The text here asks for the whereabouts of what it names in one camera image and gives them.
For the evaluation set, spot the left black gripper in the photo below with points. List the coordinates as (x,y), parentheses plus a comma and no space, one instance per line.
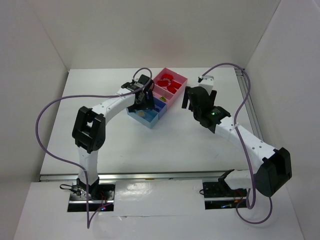
(141,104)

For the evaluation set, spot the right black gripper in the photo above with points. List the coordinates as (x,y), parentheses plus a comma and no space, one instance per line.
(191,99)

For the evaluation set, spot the green lego brick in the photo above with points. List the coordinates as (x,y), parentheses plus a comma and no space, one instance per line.
(163,98)

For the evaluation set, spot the red lego brick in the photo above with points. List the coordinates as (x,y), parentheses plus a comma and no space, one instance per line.
(171,89)
(175,84)
(163,83)

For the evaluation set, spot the red round flower lego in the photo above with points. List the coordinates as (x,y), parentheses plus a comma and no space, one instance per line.
(167,76)

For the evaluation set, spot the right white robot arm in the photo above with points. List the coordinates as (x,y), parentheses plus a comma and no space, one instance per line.
(271,167)

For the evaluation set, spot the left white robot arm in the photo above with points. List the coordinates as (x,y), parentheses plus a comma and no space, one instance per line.
(89,131)

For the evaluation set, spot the purple blue container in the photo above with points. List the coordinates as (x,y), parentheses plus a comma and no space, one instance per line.
(161,105)

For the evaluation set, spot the light blue container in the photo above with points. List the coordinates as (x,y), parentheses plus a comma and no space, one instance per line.
(149,120)

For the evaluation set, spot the small pink container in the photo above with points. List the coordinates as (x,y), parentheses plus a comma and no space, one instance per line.
(165,96)

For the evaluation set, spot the large pink container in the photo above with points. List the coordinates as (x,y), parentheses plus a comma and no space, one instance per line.
(177,77)

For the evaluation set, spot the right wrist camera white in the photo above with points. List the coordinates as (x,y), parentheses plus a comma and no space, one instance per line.
(206,82)

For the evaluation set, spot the aluminium right rail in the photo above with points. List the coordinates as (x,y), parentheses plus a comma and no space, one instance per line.
(243,84)

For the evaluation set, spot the aluminium rail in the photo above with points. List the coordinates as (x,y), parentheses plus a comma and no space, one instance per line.
(137,176)
(243,84)

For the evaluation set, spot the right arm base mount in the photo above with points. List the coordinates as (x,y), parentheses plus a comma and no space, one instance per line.
(218,197)

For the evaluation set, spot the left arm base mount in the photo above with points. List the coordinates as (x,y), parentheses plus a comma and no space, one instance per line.
(103,198)

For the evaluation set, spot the aluminium front rail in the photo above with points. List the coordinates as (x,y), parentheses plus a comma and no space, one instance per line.
(137,176)

